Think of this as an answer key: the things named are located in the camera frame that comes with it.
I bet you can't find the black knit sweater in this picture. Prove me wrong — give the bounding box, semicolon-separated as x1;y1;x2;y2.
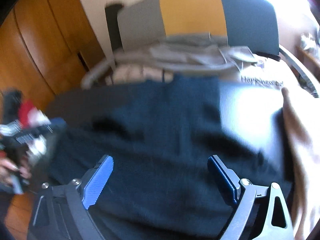
48;76;293;239

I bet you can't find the person's left hand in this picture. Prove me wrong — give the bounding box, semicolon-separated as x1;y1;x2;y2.
1;158;31;186

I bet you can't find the grey yellow blue sofa chair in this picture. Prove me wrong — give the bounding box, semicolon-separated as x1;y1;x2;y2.
81;0;319;97

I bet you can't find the stack of folded clothes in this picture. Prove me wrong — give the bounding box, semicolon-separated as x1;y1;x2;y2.
18;100;50;128

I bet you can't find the beige knit sweater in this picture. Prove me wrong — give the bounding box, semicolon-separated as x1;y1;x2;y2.
281;87;319;239

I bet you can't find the wooden wardrobe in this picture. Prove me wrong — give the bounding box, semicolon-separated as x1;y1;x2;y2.
1;0;104;110

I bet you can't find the grey garment on chair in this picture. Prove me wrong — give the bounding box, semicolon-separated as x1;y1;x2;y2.
114;33;259;74

